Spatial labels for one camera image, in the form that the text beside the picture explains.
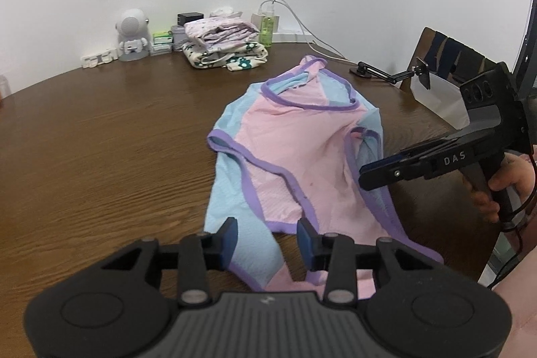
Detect pink blue purple mesh garment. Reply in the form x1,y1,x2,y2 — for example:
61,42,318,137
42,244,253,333
204,54,445,299

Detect pink sleeve forearm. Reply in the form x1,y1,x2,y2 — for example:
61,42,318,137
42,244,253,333
490,143,537,358

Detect person's right hand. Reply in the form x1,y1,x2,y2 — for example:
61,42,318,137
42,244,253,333
462,153,535,222

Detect white paper sheet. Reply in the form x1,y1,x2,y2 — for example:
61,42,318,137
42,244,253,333
410,73,470,130

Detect black articulated phone stand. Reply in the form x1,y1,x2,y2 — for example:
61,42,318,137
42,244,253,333
349,57,431,90

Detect white power strip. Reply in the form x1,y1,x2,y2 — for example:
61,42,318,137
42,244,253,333
272,31,313,44

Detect cream green flower folded cloth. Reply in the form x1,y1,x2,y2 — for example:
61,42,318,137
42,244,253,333
182,42,269,72

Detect green spray bottle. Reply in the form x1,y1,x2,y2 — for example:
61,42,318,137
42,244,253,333
259,1,274,48

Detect green white small boxes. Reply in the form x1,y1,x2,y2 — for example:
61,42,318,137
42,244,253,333
149,31,173,56

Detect grey small tin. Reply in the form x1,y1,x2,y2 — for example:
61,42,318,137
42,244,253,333
170,24,189,52

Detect pink floral folded cloth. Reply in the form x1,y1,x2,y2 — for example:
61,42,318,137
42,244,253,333
185,16,259,52

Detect white toy train ornament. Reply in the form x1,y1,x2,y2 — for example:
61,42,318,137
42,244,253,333
81,48,118,68

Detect white astronaut figurine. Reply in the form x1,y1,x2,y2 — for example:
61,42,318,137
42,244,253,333
115,8,149,62

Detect small black box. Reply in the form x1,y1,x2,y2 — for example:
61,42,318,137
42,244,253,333
177,12,204,26

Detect white charger cable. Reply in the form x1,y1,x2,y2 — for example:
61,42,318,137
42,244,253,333
261,0,351,64

